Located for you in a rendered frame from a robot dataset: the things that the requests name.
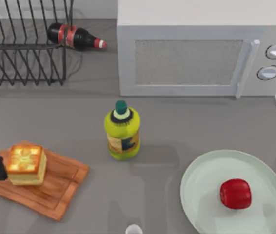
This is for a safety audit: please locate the dark cola bottle red label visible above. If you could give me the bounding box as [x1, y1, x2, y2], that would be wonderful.
[47, 22, 108, 52]

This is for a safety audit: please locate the black wire dish rack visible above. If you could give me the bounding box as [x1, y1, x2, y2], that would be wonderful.
[0, 0, 75, 86]

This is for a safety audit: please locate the pale green plate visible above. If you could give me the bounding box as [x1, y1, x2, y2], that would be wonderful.
[179, 149, 276, 234]

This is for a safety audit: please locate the square toasted bread block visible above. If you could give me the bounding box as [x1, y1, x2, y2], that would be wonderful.
[5, 143, 48, 187]

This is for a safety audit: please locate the microwave door handle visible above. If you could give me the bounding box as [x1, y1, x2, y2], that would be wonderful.
[235, 39, 260, 99]

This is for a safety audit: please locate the green bottle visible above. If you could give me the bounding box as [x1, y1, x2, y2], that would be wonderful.
[104, 99, 141, 161]

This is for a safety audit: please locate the red apple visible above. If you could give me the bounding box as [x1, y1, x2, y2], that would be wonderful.
[219, 178, 253, 210]

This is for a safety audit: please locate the small microwave knob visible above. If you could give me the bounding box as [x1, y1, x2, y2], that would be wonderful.
[256, 65, 276, 80]

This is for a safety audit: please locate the wooden cutting board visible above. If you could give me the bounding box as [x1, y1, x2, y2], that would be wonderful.
[0, 140, 90, 222]

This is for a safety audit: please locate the pale microwave oven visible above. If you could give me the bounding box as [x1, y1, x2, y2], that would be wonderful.
[116, 0, 276, 99]

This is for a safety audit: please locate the microwave door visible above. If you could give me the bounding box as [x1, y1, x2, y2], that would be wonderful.
[117, 25, 260, 97]

